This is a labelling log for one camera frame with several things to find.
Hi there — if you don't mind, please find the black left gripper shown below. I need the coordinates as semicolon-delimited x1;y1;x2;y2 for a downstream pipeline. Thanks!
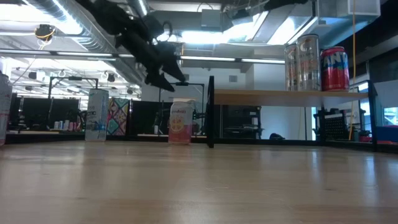
115;17;188;93

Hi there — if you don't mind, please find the pink Spindrift can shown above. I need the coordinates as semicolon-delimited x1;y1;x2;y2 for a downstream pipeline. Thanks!
168;98;193;146

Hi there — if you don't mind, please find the white Celsius Arctic can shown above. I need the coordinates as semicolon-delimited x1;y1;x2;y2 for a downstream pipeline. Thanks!
85;88;110;143

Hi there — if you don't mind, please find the white and pink tall can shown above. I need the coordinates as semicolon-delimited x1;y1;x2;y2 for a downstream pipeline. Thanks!
0;73;13;146

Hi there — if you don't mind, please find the red Fanta strawberry can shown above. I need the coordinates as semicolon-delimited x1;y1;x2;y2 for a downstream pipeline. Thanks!
320;45;350;92

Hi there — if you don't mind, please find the wooden shelf board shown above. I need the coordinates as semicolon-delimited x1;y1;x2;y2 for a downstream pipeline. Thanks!
213;88;370;108

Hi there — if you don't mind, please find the long ceiling light strip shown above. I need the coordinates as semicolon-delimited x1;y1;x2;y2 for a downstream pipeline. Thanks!
0;49;286;65

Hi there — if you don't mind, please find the black partition panel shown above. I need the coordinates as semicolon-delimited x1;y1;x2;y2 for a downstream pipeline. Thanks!
129;100;174;141
9;98;81;131

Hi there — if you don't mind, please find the colourful patterned panel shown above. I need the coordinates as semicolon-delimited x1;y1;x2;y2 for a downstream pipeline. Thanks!
106;97;130;136

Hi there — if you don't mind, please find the black cabinet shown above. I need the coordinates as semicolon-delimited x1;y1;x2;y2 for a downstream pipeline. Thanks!
221;105;262;140

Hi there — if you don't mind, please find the blue bin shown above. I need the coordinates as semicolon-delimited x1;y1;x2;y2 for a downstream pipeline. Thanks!
375;125;398;143

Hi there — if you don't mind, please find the black camera stand frame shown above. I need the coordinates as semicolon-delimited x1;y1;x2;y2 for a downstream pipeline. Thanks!
158;82;206;138
47;76;100;100

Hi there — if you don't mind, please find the ceiling cable reel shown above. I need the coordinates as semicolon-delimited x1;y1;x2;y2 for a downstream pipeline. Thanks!
34;24;57;43

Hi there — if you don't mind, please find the black wire cart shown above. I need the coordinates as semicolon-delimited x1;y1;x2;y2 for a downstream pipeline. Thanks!
313;107;354;142

